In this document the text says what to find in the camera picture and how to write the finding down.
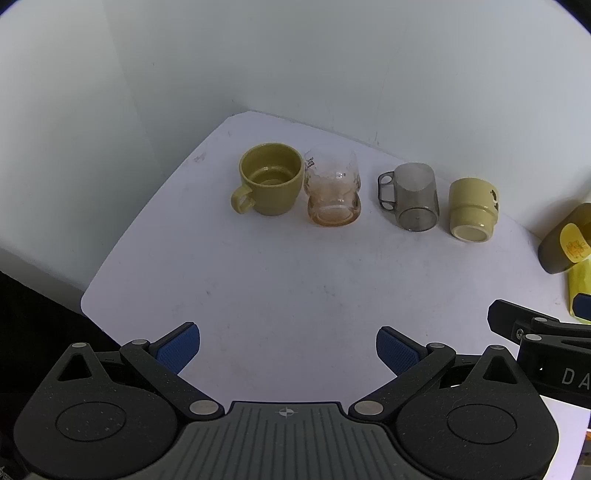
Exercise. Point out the pale yellow ceramic cup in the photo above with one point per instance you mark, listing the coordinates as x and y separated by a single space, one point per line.
471 210

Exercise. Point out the grey transparent plastic cup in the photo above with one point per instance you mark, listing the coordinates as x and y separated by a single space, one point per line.
415 201

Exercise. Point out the olive green ceramic mug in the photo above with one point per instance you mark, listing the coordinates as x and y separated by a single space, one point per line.
272 196

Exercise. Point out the olive cup with yellow label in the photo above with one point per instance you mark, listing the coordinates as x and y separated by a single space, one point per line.
556 251

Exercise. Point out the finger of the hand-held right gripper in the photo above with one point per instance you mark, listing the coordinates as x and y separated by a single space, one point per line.
583 306
512 321

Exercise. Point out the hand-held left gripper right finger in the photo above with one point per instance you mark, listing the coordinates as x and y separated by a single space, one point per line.
397 350

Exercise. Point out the pink patterned glass cup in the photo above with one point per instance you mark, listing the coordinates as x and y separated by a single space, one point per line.
333 196

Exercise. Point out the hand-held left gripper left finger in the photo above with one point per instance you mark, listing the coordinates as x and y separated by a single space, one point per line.
178 348

